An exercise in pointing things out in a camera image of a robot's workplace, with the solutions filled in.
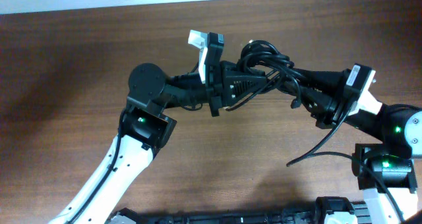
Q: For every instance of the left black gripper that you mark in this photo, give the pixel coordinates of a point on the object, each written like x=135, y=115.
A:
x=224, y=92

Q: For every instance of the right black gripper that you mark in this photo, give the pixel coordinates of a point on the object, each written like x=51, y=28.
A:
x=333, y=104

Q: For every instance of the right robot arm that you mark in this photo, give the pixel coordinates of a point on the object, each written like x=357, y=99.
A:
x=385, y=170

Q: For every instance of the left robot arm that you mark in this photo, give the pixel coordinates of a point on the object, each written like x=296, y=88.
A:
x=144, y=129

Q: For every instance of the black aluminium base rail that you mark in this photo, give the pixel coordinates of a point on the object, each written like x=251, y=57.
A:
x=304, y=212

